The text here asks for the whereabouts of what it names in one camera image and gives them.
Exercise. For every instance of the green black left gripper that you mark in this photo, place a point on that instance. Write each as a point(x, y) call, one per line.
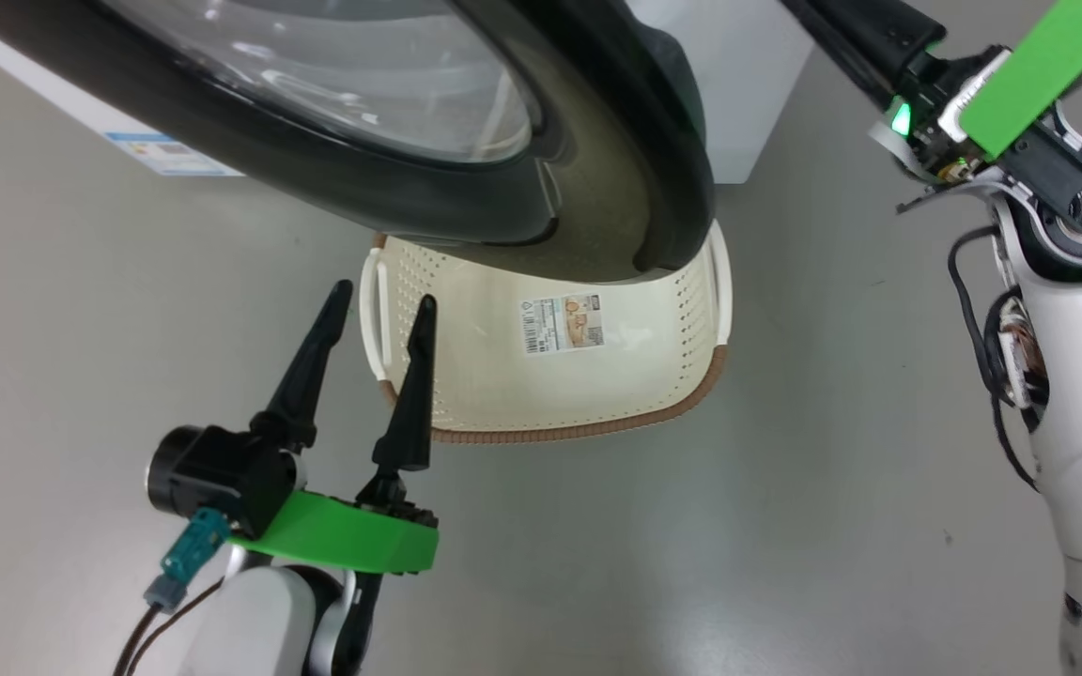
point(344, 540)

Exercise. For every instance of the cream perforated laundry basket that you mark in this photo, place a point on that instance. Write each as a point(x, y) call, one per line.
point(485, 394)

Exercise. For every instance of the blue energy label sticker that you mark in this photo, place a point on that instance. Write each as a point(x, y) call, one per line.
point(175, 155)

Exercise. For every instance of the teal left gripper connector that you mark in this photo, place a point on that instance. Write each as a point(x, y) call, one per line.
point(192, 554)

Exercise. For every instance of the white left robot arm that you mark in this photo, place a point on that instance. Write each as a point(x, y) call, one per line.
point(259, 629)

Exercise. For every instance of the black glass washing machine door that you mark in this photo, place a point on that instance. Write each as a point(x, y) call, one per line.
point(597, 141)

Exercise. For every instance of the printed basket label sticker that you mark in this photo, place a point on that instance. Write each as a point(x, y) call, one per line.
point(563, 324)

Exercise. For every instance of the white front-load washing machine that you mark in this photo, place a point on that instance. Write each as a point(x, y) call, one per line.
point(738, 75)

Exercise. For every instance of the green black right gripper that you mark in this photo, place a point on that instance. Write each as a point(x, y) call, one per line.
point(1039, 66)

